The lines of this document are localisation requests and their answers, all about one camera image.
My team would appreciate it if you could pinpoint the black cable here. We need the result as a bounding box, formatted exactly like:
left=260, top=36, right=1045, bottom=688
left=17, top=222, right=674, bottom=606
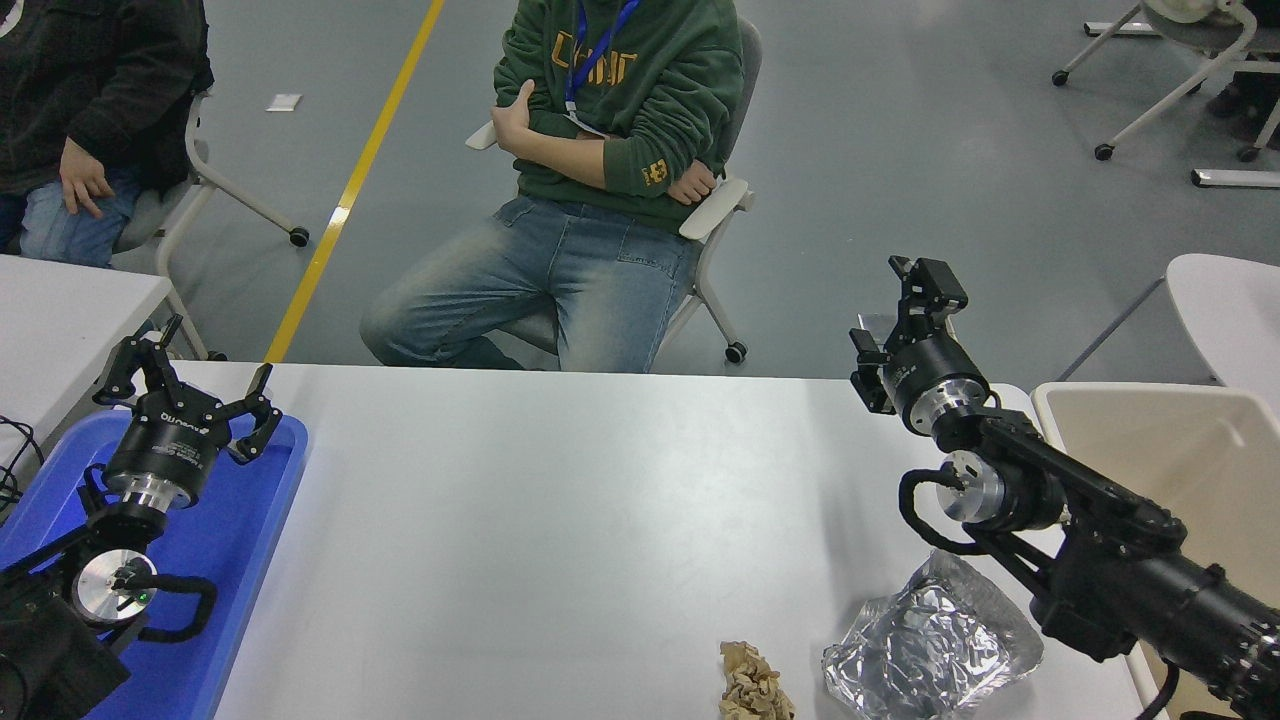
left=0, top=413, right=47, bottom=521

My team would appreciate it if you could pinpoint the person's left hand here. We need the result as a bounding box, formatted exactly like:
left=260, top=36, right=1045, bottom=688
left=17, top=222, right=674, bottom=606
left=58, top=137, right=117, bottom=219
left=490, top=80, right=538, bottom=157

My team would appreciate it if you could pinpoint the blue lanyard badge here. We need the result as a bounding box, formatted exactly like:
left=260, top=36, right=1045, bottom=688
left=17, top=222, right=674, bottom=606
left=563, top=0, right=641, bottom=137

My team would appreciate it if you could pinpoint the grey seat white-frame chair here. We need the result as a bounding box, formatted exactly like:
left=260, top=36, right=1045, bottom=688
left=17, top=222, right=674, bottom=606
left=115, top=90, right=311, bottom=361

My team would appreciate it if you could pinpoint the large pale bin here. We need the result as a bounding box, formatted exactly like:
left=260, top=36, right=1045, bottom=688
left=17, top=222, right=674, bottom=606
left=1030, top=382, right=1280, bottom=720

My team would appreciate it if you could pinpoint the small white table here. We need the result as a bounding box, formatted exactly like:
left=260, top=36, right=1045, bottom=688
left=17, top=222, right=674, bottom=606
left=0, top=253, right=176, bottom=471

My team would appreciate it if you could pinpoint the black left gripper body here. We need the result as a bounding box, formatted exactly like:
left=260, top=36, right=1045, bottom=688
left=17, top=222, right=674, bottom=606
left=102, top=390, right=237, bottom=497

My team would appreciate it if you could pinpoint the blue plastic tray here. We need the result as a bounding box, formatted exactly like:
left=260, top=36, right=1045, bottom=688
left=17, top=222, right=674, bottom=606
left=0, top=408, right=311, bottom=720

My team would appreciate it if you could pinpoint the white side table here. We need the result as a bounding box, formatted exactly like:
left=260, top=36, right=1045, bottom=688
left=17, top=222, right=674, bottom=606
left=1058, top=253, right=1280, bottom=411

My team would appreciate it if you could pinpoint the person's right hand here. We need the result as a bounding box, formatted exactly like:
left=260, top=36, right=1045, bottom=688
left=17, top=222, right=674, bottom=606
left=666, top=159, right=719, bottom=207

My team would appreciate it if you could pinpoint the crumpled tan paper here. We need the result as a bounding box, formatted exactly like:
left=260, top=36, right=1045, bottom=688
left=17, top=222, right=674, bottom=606
left=718, top=641, right=798, bottom=720

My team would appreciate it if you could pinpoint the person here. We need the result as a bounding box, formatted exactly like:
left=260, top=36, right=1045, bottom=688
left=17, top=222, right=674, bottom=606
left=358, top=0, right=746, bottom=373
left=0, top=0, right=215, bottom=269
left=1205, top=0, right=1280, bottom=141

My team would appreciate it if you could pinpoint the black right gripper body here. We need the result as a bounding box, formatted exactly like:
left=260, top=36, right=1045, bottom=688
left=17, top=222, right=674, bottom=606
left=881, top=334, right=990, bottom=427

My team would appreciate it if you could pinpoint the grey padded office chair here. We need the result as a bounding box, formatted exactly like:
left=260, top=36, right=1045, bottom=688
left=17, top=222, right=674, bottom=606
left=464, top=18, right=764, bottom=366

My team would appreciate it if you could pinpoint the white-frame wheeled chair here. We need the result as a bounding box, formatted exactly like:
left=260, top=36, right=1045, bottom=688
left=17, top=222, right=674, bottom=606
left=1051, top=0, right=1280, bottom=163

